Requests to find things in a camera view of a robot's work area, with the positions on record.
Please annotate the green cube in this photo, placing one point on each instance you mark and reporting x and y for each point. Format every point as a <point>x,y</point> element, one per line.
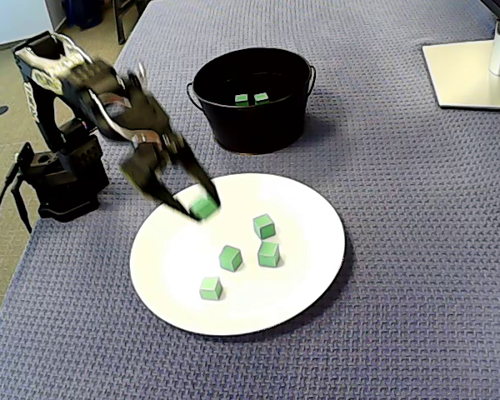
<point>268,254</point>
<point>264,226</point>
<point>210,288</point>
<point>230,258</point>
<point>241,99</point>
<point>261,98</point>
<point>202,207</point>

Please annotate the black metal bucket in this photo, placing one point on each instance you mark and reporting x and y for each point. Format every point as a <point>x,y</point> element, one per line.
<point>258,125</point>

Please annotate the dark furniture legs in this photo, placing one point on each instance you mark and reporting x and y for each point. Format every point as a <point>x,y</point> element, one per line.
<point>123,21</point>

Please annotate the white round plate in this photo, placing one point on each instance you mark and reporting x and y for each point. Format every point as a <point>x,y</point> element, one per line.
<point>296,250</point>

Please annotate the black round floor outlet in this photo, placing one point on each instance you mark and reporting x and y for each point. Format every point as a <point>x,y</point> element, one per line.
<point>1,110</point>

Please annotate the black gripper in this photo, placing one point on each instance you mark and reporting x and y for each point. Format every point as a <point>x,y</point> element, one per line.
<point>149,167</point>

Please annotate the white monitor stand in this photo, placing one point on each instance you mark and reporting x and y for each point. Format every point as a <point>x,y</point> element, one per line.
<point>462,75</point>

